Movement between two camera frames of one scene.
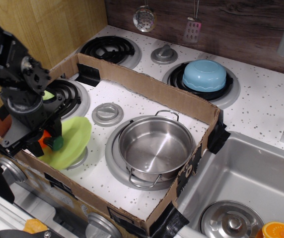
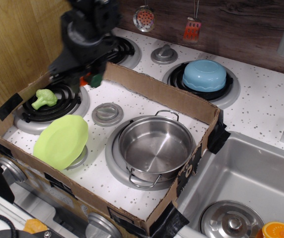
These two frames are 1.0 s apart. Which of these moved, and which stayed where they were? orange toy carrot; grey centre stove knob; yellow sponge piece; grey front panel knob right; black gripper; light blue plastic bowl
Moved: black gripper; orange toy carrot
Stayed: grey front panel knob right; grey centre stove knob; yellow sponge piece; light blue plastic bowl
